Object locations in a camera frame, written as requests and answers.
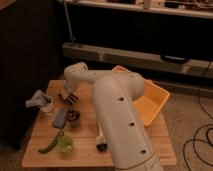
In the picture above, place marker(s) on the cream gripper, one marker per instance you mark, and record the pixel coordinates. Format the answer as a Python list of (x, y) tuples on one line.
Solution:
[(70, 86)]

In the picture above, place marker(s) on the striped eraser block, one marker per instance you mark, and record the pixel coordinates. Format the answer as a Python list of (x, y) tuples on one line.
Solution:
[(68, 98)]

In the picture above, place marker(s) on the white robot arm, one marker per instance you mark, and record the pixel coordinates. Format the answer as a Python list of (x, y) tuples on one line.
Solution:
[(113, 93)]

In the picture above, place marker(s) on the white cup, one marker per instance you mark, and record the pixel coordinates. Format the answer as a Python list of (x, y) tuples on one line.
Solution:
[(49, 107)]

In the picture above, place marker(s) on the metal cup with dark contents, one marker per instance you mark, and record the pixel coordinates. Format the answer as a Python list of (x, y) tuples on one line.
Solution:
[(73, 118)]

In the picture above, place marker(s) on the grey cloth in cup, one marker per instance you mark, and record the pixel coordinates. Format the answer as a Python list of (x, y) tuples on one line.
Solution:
[(38, 99)]

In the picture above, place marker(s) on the green pea pod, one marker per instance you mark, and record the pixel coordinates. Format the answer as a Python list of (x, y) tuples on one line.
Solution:
[(52, 144)]

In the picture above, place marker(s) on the vertical metal pole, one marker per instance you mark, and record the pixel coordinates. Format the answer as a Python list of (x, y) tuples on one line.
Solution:
[(71, 36)]

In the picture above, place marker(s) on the green plastic cup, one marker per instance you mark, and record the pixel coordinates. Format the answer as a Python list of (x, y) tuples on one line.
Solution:
[(65, 144)]

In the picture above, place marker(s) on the black white dish brush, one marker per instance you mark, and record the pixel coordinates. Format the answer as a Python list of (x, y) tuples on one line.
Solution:
[(101, 144)]

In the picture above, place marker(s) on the yellow plastic bin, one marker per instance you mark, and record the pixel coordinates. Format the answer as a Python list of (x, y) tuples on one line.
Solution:
[(150, 104)]

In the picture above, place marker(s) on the upper wooden shelf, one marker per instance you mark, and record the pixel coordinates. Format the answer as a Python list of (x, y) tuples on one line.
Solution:
[(145, 7)]

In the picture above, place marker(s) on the black handle on rail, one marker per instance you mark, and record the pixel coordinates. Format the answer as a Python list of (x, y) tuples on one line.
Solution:
[(177, 60)]

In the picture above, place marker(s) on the grey metal rail beam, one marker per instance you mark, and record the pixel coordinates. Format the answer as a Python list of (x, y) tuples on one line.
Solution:
[(135, 59)]

